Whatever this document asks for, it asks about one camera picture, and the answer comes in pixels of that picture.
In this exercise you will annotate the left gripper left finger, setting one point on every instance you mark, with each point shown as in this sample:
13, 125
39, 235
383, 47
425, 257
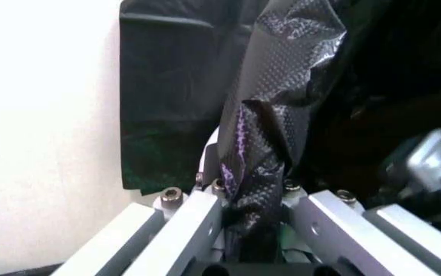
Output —
189, 230

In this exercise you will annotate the black plastic garbage bag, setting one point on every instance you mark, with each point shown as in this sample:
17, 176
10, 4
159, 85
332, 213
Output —
277, 86

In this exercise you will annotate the silver-barred finger of the right gripper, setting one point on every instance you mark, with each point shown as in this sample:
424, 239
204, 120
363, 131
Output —
435, 161

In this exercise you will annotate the dark grey trash bin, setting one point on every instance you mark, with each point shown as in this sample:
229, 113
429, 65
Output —
174, 86

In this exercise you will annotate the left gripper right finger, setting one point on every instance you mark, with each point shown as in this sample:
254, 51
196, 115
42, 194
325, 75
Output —
331, 227

